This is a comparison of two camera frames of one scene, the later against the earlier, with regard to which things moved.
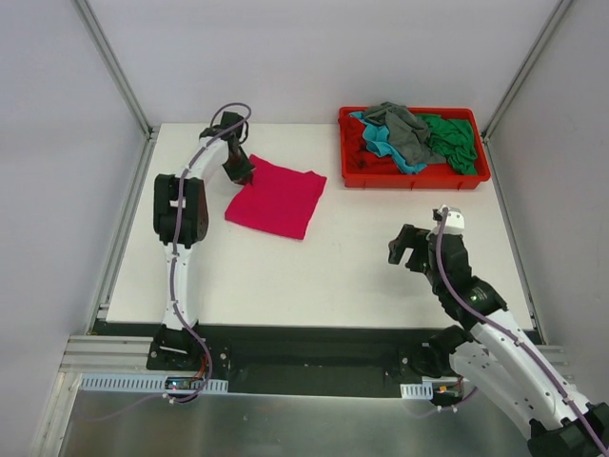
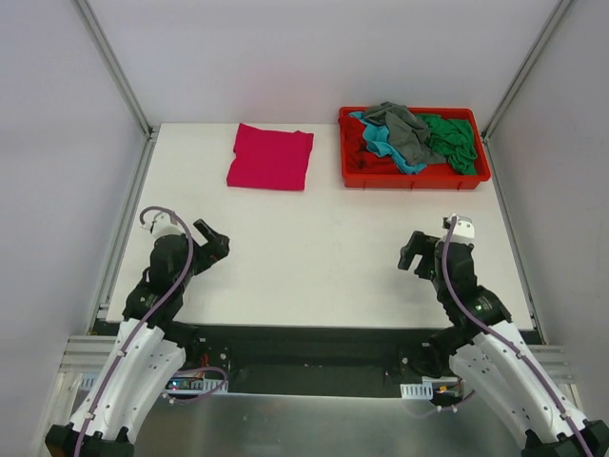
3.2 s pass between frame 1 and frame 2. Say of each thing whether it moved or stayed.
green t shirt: stayed
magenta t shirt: moved
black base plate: stayed
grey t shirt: stayed
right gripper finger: moved
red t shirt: stayed
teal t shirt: stayed
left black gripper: moved
